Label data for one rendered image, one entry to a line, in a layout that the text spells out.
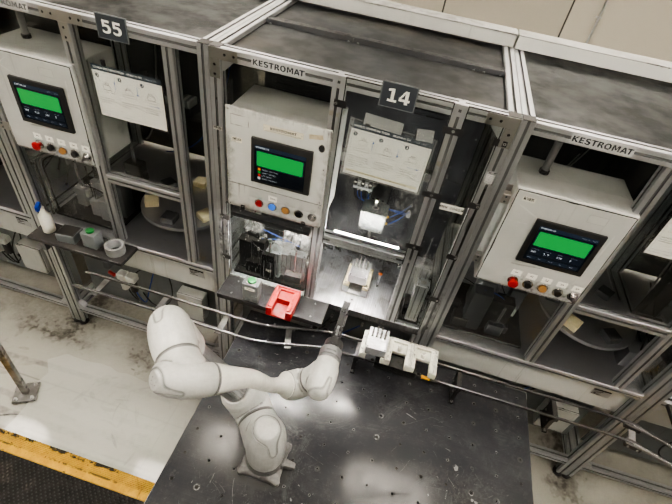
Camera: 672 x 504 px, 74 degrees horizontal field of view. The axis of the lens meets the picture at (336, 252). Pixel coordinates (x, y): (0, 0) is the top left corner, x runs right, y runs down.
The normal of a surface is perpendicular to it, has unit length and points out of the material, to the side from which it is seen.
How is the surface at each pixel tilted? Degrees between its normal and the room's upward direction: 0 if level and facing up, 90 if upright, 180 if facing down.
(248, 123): 90
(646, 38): 90
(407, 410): 0
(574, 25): 90
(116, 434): 0
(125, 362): 0
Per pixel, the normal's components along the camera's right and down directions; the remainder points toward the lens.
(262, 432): 0.18, -0.66
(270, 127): -0.26, 0.63
